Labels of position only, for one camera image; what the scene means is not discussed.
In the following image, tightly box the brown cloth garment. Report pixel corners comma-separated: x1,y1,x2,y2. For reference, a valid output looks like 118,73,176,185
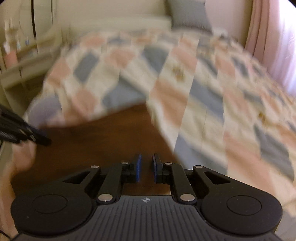
10,104,177,195

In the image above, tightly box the pink cup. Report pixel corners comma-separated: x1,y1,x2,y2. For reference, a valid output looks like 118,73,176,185
4,51,18,69

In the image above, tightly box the cream vanity dresser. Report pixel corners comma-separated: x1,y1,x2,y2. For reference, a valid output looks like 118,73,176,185
1,25,62,90

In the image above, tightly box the patchwork checkered quilt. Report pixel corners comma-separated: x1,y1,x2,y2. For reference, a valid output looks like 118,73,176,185
25,30,295,209

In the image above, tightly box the round vanity mirror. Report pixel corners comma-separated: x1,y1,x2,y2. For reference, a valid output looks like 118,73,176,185
18,0,57,39

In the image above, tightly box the pink window curtain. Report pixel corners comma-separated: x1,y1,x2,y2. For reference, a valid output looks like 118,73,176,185
245,0,295,96

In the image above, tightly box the grey striped pillow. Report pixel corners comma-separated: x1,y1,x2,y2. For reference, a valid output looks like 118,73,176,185
168,0,212,33

